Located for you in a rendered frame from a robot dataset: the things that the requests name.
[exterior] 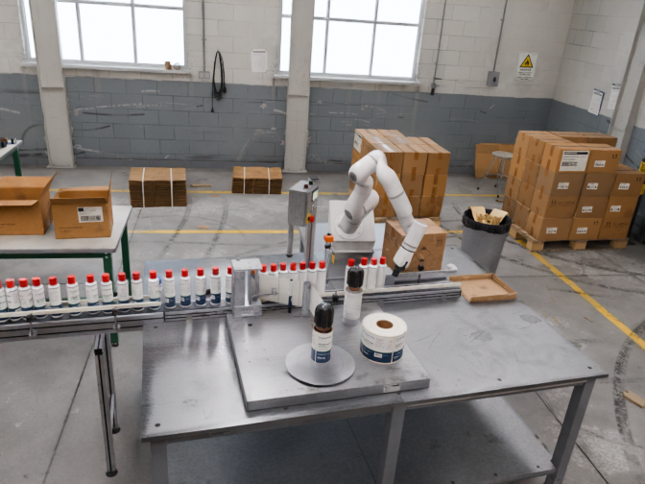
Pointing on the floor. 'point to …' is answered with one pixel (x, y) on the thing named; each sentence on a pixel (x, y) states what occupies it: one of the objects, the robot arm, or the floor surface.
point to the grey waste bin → (483, 247)
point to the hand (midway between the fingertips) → (395, 273)
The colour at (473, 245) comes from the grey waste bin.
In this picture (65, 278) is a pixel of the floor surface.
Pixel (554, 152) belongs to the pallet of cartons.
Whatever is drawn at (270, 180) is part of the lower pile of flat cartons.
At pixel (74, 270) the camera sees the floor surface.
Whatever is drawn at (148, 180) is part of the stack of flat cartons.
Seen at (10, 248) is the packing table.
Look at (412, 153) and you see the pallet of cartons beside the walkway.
